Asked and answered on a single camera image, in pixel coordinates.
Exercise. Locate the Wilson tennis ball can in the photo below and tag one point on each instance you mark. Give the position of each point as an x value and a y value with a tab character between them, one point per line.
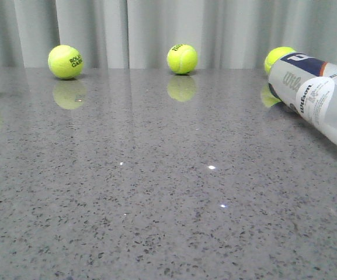
309	87

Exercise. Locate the tennis ball centre back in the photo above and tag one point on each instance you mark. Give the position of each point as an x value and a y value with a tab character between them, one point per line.
182	58

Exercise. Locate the tennis ball Roland Garros print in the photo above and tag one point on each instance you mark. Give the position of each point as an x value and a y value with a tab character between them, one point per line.
65	62

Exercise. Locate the tennis ball behind can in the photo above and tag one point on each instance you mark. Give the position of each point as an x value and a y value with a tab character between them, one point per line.
274	55

